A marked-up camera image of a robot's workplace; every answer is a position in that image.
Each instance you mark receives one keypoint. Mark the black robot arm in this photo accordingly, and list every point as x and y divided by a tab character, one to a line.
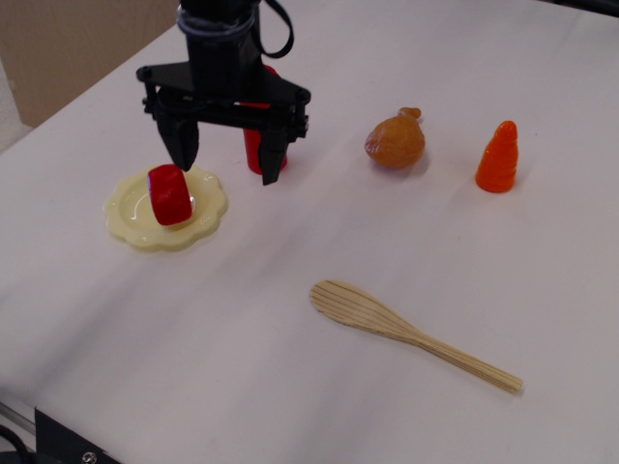
219	17

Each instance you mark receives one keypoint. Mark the black corner bracket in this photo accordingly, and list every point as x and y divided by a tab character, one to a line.
55	440

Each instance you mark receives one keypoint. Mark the orange toy carrot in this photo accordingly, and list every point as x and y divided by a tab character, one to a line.
498	167

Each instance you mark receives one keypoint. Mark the brown toy chicken drumstick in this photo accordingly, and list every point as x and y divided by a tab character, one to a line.
397	142

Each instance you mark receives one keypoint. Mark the cream scalloped toy plate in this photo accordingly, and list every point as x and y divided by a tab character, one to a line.
130	217

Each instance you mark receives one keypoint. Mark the wooden spatula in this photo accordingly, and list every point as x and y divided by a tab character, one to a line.
353	307

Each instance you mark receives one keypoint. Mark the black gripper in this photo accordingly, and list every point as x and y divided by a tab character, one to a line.
222	71

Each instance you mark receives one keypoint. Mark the red ketchup squeeze bottle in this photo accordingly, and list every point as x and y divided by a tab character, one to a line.
253	138

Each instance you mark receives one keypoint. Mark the red toy sushi piece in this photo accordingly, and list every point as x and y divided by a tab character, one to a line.
169	194

